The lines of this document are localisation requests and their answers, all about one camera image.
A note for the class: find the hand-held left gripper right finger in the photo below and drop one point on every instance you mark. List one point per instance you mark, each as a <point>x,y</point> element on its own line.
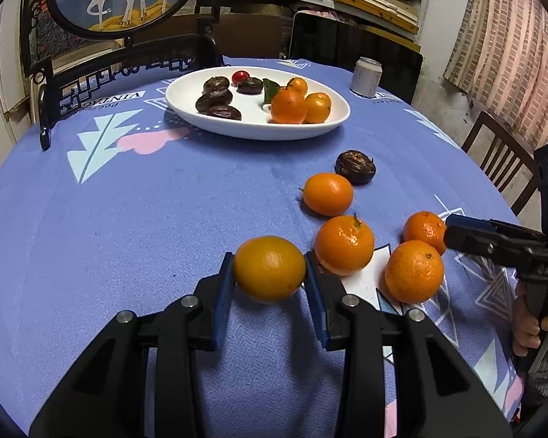
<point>319,301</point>

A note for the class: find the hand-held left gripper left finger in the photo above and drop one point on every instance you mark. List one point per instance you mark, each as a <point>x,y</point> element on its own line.
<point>223,301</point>

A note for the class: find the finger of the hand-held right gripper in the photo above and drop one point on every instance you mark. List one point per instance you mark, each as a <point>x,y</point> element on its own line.
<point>475,223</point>
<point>475,242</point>

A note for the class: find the dimpled orange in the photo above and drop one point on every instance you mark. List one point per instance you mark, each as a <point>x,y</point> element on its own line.
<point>422,230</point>

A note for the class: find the yellowish orange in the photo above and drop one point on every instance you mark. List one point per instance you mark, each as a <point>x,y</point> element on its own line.
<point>269,269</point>

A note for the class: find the white oval plate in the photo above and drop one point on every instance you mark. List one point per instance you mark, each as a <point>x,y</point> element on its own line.
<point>255,125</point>

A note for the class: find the small smooth orange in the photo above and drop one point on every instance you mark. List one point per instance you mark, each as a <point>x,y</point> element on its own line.
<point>317,107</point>

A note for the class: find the large dark water chestnut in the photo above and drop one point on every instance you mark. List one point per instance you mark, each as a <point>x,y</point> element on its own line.
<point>213,100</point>

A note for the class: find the small orange with green leaf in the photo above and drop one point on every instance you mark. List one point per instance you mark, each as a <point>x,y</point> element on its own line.
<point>298,85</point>

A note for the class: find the red cherry tomato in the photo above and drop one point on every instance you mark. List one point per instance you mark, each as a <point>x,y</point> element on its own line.
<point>240,75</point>

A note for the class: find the person's right hand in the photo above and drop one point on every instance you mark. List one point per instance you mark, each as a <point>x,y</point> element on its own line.
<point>525,328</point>

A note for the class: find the orange with short stem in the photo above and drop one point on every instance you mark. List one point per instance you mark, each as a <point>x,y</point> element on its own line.
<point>344,245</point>

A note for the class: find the large round orange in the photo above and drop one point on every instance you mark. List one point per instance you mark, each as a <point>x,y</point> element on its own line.
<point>413,271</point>

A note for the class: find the brown wooden slatted chair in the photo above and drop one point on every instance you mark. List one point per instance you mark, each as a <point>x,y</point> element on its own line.
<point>488,130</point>

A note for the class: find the smooth oval orange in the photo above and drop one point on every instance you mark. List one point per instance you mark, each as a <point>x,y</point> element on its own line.
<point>328,194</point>

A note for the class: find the brick pattern curtain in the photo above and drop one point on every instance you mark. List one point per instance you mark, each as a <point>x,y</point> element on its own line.
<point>507,54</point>

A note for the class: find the pale drink can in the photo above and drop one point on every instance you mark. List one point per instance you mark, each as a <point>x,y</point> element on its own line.
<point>366,80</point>

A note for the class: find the white metal shelf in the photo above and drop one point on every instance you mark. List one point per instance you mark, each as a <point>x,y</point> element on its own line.
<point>425,9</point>

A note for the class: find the black chair back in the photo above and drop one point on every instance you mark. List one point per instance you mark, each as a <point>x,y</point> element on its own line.
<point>329,41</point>

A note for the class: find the stack of yellow frames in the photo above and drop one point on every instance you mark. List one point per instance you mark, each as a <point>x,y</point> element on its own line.
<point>374,7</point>

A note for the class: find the pink cloth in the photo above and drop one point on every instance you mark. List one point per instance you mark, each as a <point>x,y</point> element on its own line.
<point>315,12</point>

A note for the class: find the brown cardboard box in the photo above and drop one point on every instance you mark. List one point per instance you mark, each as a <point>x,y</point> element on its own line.
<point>255,32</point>

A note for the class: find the patterned framed picture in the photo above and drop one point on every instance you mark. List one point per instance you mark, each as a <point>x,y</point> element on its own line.
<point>59,43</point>

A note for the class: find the white leaning board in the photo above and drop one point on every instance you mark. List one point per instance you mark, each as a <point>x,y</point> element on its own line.
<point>9,77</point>

